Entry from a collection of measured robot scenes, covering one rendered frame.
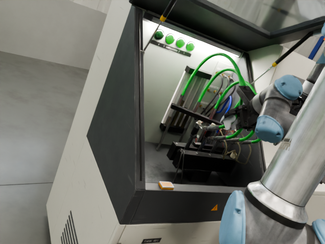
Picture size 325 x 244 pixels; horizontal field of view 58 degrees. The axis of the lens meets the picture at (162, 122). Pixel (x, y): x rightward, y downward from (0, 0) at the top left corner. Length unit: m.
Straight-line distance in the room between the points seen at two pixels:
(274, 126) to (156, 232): 0.63
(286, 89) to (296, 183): 0.38
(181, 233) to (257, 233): 0.75
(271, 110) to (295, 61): 0.82
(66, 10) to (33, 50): 0.80
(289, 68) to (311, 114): 1.09
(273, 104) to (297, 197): 0.37
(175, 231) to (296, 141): 0.81
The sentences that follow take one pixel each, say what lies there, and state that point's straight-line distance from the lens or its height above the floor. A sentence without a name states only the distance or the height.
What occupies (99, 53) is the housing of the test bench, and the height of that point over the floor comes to 1.17.
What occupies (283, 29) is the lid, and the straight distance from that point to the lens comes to 1.47.
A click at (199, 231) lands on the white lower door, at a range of 1.33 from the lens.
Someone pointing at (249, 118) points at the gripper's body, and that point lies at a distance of 1.02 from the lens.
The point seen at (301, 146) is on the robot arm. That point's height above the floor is 1.39.
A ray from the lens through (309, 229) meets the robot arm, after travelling 0.62.
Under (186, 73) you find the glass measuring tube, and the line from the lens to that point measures 1.48.
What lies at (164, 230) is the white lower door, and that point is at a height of 0.75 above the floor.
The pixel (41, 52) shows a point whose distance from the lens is 5.07.
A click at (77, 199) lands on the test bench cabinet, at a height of 0.53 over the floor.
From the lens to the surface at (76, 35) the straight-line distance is 5.12.
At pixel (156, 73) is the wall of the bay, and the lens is 1.42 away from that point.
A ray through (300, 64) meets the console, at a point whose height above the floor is 1.51.
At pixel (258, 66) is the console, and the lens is 1.61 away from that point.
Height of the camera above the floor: 1.51
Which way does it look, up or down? 20 degrees down
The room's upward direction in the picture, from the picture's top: 24 degrees clockwise
